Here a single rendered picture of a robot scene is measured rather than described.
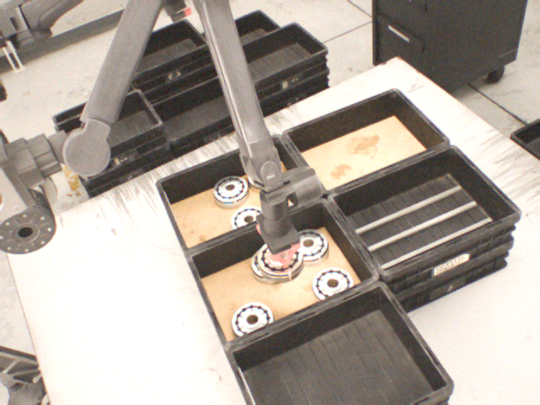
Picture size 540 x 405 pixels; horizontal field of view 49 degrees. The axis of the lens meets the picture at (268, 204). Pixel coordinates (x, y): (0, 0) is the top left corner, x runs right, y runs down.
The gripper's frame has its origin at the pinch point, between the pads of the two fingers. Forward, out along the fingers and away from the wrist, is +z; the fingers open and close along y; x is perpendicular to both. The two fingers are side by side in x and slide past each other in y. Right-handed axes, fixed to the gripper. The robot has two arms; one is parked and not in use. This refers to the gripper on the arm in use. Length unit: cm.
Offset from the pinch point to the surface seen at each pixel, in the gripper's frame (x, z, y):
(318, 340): -3.0, 21.6, -12.1
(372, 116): -51, 17, 49
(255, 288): 5.2, 22.2, 8.7
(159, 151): 11, 60, 116
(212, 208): 6.5, 22.8, 40.5
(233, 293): 10.9, 22.5, 9.9
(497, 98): -166, 99, 116
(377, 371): -11.5, 21.0, -25.2
